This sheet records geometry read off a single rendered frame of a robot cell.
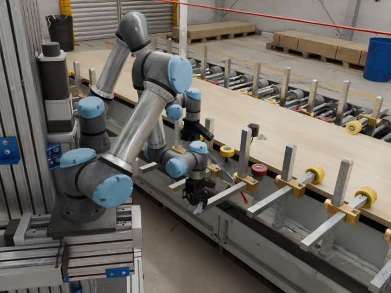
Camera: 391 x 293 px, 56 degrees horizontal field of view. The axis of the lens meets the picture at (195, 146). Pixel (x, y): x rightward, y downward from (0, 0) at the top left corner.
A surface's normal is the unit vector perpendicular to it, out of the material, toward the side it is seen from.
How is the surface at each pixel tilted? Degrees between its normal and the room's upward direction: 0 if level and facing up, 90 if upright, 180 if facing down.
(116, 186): 95
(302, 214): 90
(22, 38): 90
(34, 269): 0
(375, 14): 90
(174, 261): 0
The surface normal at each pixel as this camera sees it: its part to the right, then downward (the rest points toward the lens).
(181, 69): 0.82, 0.19
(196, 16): 0.64, 0.36
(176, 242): 0.03, -0.89
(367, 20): -0.77, 0.26
